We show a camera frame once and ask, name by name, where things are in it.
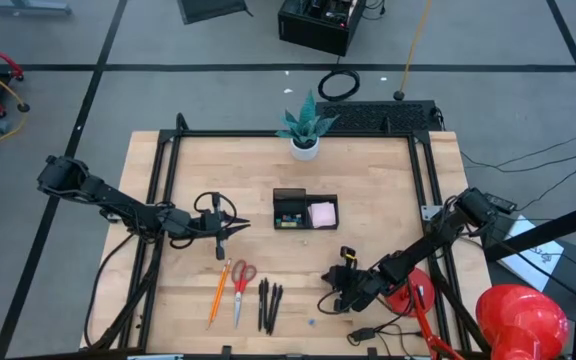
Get yellow hanging cable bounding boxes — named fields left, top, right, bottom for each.
left=392, top=0, right=435, bottom=102

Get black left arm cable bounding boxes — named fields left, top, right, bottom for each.
left=167, top=191, right=239, bottom=250

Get black mesh desk organizer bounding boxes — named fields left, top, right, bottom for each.
left=272, top=187, right=340, bottom=232

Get white paper sheet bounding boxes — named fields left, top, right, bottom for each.
left=496, top=214, right=566, bottom=293

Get black lamp cable with switch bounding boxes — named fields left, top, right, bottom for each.
left=345, top=319, right=425, bottom=359

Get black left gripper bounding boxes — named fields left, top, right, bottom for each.
left=186, top=192, right=253, bottom=262

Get red handled scissors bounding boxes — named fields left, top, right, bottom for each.
left=230, top=258, right=259, bottom=330

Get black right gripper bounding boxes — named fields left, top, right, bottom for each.
left=320, top=244, right=385, bottom=315

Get yellow floor cable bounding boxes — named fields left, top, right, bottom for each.
left=0, top=51, right=32, bottom=160

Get snake plant in white pot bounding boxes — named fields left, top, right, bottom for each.
left=274, top=89, right=341, bottom=162

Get coiled black floor cable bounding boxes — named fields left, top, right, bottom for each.
left=316, top=68, right=362, bottom=103

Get black power adapter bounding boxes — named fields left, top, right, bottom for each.
left=482, top=191, right=518, bottom=215

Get black equipment stand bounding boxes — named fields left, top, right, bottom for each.
left=176, top=0, right=255, bottom=26

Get red desk lamp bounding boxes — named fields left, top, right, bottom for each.
left=384, top=266, right=571, bottom=360

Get grey metal base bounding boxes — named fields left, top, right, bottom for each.
left=0, top=0, right=73, bottom=16

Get pink sticky note pad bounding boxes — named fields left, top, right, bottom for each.
left=308, top=201, right=338, bottom=229

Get black perforated metal panel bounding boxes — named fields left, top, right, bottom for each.
left=315, top=99, right=444, bottom=135

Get orange pencil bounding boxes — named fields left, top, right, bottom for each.
left=206, top=259, right=229, bottom=331
left=210, top=257, right=233, bottom=326

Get black metal beam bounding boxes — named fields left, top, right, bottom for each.
left=482, top=195, right=576, bottom=262

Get black pen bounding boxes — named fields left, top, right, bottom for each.
left=262, top=277, right=271, bottom=332
left=266, top=281, right=279, bottom=336
left=257, top=278, right=265, bottom=333
left=269, top=284, right=285, bottom=337

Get black computer tower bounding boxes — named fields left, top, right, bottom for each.
left=277, top=0, right=368, bottom=58

